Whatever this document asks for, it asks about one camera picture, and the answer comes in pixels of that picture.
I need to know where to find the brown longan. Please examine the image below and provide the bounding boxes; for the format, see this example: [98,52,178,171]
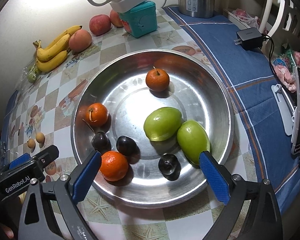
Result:
[27,138,36,149]
[36,132,45,144]

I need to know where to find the brown longan upper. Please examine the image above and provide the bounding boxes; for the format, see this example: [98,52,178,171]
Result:
[36,132,45,144]

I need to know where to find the dark cherry with stem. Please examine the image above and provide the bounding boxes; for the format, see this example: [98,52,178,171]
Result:
[82,119,111,154]

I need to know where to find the yellow banana top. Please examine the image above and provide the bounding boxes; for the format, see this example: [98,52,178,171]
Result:
[45,25,82,49]

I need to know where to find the person's left hand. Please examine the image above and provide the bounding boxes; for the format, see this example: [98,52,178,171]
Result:
[1,225,14,239]

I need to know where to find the dark plum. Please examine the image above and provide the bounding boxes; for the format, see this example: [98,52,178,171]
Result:
[158,153,179,176]
[116,135,138,156]

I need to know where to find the white plastic chair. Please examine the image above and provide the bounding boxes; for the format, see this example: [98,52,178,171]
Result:
[260,0,300,53]

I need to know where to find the yellow banana middle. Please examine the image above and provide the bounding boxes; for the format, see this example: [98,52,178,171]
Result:
[33,34,70,62]

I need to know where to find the patterned plastic tablecloth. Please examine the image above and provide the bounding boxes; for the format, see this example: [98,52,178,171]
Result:
[0,7,256,240]

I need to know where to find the pink snack bag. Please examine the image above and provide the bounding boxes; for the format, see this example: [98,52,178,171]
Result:
[272,49,300,93]

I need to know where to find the yellow banana bottom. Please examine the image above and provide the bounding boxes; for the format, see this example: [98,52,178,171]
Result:
[36,50,68,73]

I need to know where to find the brown longan lower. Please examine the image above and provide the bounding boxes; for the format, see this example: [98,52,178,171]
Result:
[27,138,36,149]

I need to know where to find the orange tangerine small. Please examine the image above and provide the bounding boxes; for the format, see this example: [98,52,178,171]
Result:
[100,151,129,181]

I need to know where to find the teal plastic box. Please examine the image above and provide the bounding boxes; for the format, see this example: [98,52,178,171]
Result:
[119,1,158,38]

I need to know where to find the large steel basin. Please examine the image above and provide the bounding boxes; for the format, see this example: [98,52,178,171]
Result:
[71,49,235,208]

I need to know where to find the yellow banana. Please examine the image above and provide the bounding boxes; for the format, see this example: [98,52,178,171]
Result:
[36,50,68,73]
[45,25,82,49]
[33,34,70,62]

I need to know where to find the peach-coloured apple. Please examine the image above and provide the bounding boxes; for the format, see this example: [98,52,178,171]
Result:
[69,29,92,53]

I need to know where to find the red apple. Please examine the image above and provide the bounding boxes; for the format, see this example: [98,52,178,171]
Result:
[89,14,111,36]
[109,9,123,28]

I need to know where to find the pink plastic bag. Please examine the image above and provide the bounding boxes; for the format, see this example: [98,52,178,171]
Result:
[229,8,261,29]

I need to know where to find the bag of green fruit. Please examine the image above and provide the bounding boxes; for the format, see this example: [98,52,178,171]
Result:
[16,61,42,88]

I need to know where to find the orange tangerine with stem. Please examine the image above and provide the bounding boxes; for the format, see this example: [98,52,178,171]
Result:
[85,103,109,127]

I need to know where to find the black adapter cable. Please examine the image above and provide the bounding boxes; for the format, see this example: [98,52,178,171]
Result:
[261,35,293,93]

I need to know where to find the red apple middle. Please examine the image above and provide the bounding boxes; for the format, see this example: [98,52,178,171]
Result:
[89,14,111,36]

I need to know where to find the white phone stand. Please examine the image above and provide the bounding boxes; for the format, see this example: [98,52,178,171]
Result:
[271,84,296,138]

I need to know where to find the blue checked cloth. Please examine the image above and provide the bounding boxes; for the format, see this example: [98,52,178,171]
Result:
[164,7,300,212]

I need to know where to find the black power adapter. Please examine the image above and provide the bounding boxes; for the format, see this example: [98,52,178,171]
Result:
[234,27,264,50]

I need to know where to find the red apple right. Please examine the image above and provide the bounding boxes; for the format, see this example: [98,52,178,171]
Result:
[109,9,123,28]

